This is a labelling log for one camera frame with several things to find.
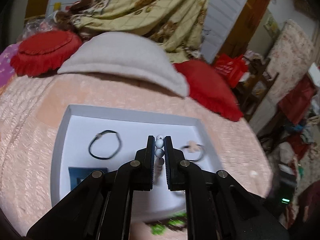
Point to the floral beige blanket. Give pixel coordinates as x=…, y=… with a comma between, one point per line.
x=175, y=25

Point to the grey beige pillow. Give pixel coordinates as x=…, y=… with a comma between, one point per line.
x=127, y=55

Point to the red fringed cushion right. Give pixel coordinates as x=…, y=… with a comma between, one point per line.
x=209, y=89

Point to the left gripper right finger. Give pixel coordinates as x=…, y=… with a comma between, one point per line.
x=174, y=173

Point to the dark wooden chair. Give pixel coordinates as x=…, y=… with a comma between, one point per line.
x=251, y=92

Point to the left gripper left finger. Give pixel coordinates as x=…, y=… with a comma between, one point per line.
x=145, y=170

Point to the purple floral sheet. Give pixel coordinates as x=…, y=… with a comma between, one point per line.
x=6, y=70

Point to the blue hair claw clip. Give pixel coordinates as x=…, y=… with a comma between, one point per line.
x=78, y=174

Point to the red fringed cushion left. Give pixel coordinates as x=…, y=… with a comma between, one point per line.
x=44, y=52

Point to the pink quilted bedspread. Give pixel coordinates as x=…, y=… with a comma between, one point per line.
x=32, y=109

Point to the white cardboard tray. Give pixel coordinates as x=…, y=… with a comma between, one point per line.
x=102, y=137

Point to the red shopping bag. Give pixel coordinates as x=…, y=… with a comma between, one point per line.
x=231, y=69

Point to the red fringed cushion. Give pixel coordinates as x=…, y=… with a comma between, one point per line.
x=44, y=52
x=209, y=89

